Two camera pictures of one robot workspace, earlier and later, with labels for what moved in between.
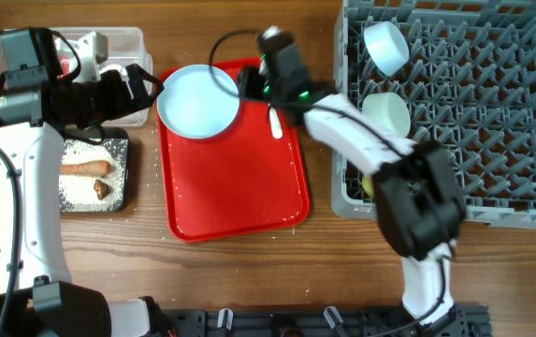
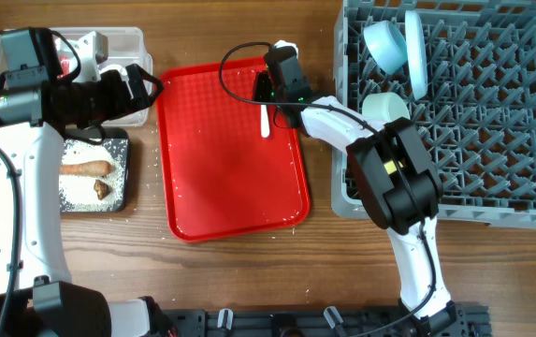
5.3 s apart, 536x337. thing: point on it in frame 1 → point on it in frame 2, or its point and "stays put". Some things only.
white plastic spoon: [275, 124] → [264, 121]
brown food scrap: [101, 189] stays put
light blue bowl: [386, 47] stays put
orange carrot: [94, 168] stays put
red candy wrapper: [65, 65] stays put
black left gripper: [121, 104] stays put
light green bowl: [387, 109] stays put
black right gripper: [246, 85] → [260, 80]
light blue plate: [198, 101] → [416, 54]
